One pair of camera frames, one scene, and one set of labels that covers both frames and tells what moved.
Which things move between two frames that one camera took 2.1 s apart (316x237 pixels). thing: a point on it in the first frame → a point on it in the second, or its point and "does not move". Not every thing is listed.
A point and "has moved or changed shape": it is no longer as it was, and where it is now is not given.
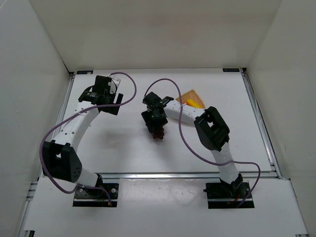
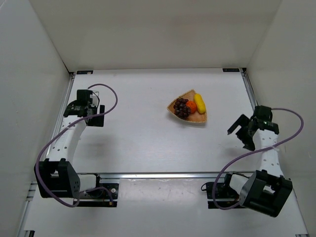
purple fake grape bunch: [159, 134] has moved or changed shape
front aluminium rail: [180, 176] does not move
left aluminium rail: [68, 86] does not move
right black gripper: [157, 125] → [245, 133]
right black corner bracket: [230, 69] does not move
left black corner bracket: [86, 72] does not move
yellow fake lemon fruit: [192, 102] → [200, 103]
